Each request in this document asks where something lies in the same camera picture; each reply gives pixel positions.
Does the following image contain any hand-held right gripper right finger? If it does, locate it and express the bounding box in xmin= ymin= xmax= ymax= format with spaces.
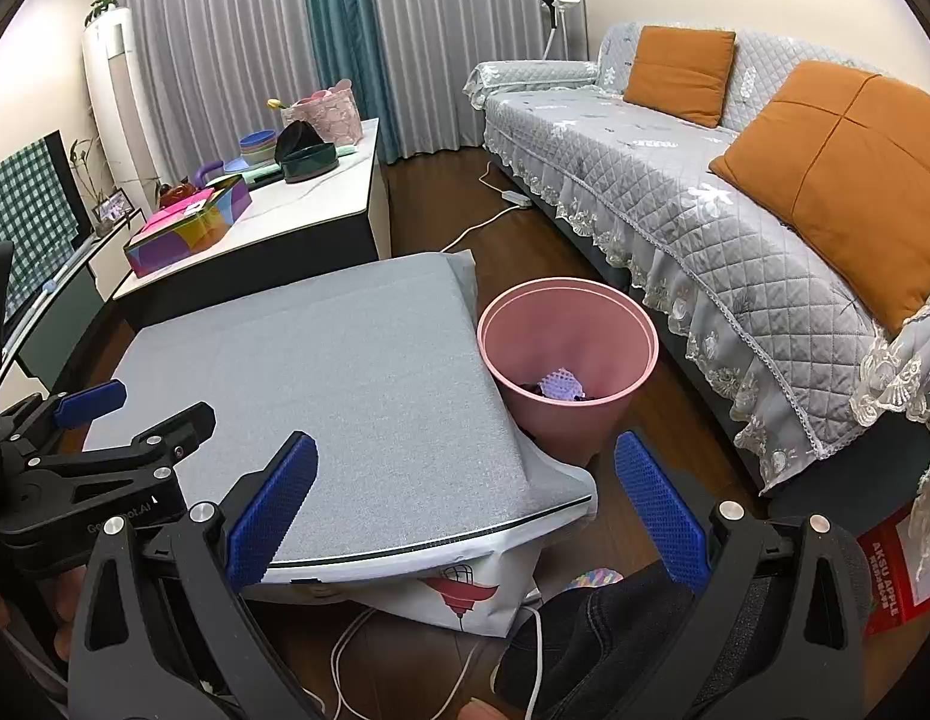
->
xmin=613 ymin=429 xmax=865 ymax=720

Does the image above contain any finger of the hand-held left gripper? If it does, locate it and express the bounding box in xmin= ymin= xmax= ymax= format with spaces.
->
xmin=0 ymin=379 xmax=128 ymax=440
xmin=30 ymin=401 xmax=216 ymax=500

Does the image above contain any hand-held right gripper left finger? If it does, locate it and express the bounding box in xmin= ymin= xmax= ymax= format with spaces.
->
xmin=67 ymin=431 xmax=323 ymax=720

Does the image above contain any pink plastic bin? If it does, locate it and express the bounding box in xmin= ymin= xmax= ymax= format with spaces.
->
xmin=477 ymin=279 xmax=659 ymax=466

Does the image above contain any purple foam net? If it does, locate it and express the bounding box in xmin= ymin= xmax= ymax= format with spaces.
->
xmin=538 ymin=366 xmax=584 ymax=400

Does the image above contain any person's left hand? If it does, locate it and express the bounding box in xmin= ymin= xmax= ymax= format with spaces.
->
xmin=49 ymin=577 xmax=87 ymax=665

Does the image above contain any white and green cabinet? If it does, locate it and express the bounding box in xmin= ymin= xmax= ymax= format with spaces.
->
xmin=0 ymin=195 xmax=158 ymax=398

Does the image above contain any white rod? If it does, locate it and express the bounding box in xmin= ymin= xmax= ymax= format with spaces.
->
xmin=0 ymin=240 xmax=91 ymax=361

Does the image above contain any person's leg in jeans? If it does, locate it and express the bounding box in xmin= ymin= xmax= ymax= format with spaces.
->
xmin=495 ymin=566 xmax=698 ymax=720

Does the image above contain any green checked cloth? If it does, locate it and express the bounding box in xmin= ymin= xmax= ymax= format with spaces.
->
xmin=0 ymin=136 xmax=80 ymax=323

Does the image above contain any multicoloured rectangular box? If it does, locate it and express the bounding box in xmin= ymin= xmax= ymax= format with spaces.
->
xmin=124 ymin=174 xmax=253 ymax=278

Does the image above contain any green checked cloth television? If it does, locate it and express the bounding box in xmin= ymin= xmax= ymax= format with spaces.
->
xmin=0 ymin=129 xmax=95 ymax=331

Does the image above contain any bamboo plant in vase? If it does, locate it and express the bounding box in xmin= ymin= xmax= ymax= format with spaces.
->
xmin=69 ymin=136 xmax=113 ymax=233

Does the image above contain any red cardboard box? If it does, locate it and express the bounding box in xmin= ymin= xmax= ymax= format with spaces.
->
xmin=855 ymin=502 xmax=930 ymax=638

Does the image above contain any white marble coffee table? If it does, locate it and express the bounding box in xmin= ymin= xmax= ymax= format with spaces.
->
xmin=112 ymin=118 xmax=393 ymax=331

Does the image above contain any mint green tray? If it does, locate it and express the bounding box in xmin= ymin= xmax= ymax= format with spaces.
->
xmin=221 ymin=142 xmax=357 ymax=181

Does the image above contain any stack of coloured bowls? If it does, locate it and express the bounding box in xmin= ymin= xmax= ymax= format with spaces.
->
xmin=238 ymin=130 xmax=278 ymax=166

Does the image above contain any white standing air conditioner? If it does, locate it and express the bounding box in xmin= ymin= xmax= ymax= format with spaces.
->
xmin=81 ymin=6 xmax=166 ymax=203

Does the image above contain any dark green bowl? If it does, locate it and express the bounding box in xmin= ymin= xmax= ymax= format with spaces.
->
xmin=280 ymin=142 xmax=338 ymax=182

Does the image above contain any grey quilted sofa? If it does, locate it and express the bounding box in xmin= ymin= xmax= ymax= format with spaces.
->
xmin=463 ymin=21 xmax=930 ymax=518

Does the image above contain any pink quilted basket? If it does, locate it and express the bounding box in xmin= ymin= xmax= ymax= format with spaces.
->
xmin=280 ymin=81 xmax=361 ymax=145

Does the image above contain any grey curtain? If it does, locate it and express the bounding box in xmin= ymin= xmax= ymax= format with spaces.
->
xmin=364 ymin=0 xmax=586 ymax=158
xmin=109 ymin=0 xmax=323 ymax=181

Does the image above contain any large orange cushion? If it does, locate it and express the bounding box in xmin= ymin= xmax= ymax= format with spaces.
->
xmin=709 ymin=60 xmax=930 ymax=338

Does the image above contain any teal curtain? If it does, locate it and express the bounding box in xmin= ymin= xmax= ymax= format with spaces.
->
xmin=298 ymin=0 xmax=402 ymax=164

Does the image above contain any small orange cushion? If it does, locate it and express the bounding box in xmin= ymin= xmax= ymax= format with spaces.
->
xmin=622 ymin=26 xmax=737 ymax=128

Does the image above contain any white floor lamp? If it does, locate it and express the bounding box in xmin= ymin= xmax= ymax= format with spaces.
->
xmin=538 ymin=0 xmax=582 ymax=61

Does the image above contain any small photo frame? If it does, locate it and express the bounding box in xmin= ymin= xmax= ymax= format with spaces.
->
xmin=92 ymin=189 xmax=134 ymax=227

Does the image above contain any white power strip cable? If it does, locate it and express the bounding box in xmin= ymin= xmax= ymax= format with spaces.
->
xmin=441 ymin=160 xmax=511 ymax=254

